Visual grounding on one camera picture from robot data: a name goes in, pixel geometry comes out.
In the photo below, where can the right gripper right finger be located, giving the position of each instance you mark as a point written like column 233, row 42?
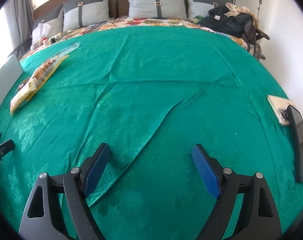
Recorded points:
column 258, row 217

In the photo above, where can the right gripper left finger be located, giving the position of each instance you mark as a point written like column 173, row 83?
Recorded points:
column 42, row 217

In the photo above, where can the rice cracker pack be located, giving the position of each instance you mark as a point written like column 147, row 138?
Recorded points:
column 36, row 81

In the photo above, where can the grey cardboard box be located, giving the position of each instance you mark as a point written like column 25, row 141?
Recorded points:
column 9, row 74

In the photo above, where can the black phone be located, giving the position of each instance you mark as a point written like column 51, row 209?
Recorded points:
column 296, row 123

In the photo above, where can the floral bed sheet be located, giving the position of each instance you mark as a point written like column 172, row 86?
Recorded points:
column 141, row 23

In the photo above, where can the white pill bottle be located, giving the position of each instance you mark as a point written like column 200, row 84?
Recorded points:
column 45, row 42

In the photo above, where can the clear empty wrapper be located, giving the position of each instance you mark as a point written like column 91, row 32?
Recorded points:
column 67, row 50

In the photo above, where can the white plastic bag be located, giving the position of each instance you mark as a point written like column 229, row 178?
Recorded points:
column 38, row 34

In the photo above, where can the green embossed bed cover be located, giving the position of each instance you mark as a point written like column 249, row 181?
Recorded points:
column 151, row 93

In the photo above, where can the grey curtain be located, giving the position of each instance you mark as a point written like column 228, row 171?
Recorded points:
column 20, row 20

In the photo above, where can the grey pillow far left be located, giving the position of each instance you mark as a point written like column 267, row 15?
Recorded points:
column 54, row 18

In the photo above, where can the grey pillow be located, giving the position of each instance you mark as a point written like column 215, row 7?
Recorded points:
column 82, row 13
column 170, row 9
column 202, row 7
column 54, row 18

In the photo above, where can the grey pillow centre left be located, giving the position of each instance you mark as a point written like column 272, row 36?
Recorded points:
column 82, row 13

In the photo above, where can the black clothes pile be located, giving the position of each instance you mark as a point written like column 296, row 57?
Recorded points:
column 236, row 21

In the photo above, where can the grey pillow far right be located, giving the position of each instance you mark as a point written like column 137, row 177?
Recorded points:
column 202, row 7

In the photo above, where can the grey pillow centre right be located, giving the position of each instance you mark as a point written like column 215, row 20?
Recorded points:
column 170, row 9

